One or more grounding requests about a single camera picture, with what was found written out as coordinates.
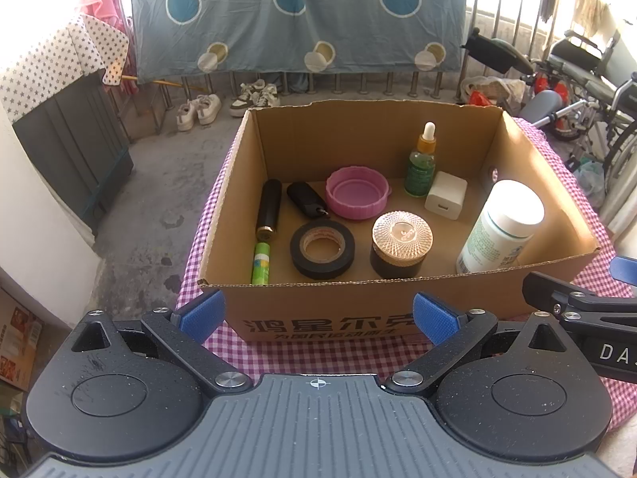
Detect white bottle with green label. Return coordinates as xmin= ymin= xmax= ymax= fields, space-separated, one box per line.
xmin=456 ymin=179 xmax=545 ymax=276

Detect white star print cloth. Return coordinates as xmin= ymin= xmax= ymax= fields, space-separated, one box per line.
xmin=0 ymin=12 xmax=129 ymax=123

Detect black wheelchair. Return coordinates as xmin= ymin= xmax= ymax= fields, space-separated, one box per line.
xmin=528 ymin=27 xmax=637 ymax=237

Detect brown cardboard box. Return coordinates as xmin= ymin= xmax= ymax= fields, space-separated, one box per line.
xmin=197 ymin=100 xmax=600 ymax=342

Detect black cylinder bottle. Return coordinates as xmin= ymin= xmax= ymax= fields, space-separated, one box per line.
xmin=255 ymin=179 xmax=283 ymax=242

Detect black padded seat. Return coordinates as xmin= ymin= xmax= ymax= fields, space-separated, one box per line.
xmin=460 ymin=30 xmax=533 ymax=74

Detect black tape roll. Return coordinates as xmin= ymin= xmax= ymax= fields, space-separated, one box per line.
xmin=290 ymin=220 xmax=356 ymax=280

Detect pink plastic lid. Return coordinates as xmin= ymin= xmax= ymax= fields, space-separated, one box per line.
xmin=326 ymin=165 xmax=393 ymax=221

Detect yellow stick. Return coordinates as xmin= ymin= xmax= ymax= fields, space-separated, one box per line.
xmin=122 ymin=76 xmax=205 ymax=93

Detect white charger cube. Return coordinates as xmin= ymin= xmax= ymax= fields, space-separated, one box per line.
xmin=424 ymin=170 xmax=469 ymax=221

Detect beige hanging towel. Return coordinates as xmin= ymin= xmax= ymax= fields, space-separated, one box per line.
xmin=572 ymin=0 xmax=612 ymax=35

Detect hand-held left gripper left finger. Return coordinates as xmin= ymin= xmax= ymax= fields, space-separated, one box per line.
xmin=70 ymin=286 xmax=252 ymax=394

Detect dark jar with glass lid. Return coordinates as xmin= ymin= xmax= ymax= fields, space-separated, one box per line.
xmin=369 ymin=210 xmax=434 ymax=280

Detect dark grey cabinet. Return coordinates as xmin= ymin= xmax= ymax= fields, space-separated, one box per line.
xmin=12 ymin=67 xmax=135 ymax=237

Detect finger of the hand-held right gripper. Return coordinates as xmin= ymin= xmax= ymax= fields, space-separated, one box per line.
xmin=611 ymin=256 xmax=637 ymax=286
xmin=522 ymin=271 xmax=637 ymax=333

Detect green dropper bottle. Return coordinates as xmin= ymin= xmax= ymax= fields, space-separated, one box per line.
xmin=404 ymin=122 xmax=438 ymax=198

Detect white and brown sneaker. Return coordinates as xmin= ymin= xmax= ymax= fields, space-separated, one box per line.
xmin=230 ymin=84 xmax=262 ymax=118
xmin=256 ymin=82 xmax=280 ymax=108

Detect green lip balm tube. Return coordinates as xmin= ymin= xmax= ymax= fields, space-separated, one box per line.
xmin=250 ymin=241 xmax=272 ymax=286

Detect purple checkered tablecloth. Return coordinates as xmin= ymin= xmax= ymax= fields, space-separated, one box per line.
xmin=176 ymin=117 xmax=637 ymax=434

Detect blue dotted bed sheet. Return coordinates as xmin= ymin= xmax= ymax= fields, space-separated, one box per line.
xmin=130 ymin=0 xmax=469 ymax=85

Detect beige cloth bag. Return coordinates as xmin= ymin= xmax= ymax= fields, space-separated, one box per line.
xmin=460 ymin=76 xmax=526 ymax=110

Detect grey padded saddle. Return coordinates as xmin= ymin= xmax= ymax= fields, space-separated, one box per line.
xmin=525 ymin=88 xmax=568 ymax=130

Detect colourful printed carton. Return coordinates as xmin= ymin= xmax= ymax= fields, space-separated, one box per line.
xmin=0 ymin=286 xmax=45 ymax=392

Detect metal balcony railing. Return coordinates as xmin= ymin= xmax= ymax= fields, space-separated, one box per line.
xmin=114 ymin=0 xmax=568 ymax=135

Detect green plastic bag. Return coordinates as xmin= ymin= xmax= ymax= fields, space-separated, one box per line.
xmin=572 ymin=159 xmax=608 ymax=210

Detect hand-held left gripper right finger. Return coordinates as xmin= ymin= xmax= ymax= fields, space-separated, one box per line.
xmin=384 ymin=292 xmax=571 ymax=395

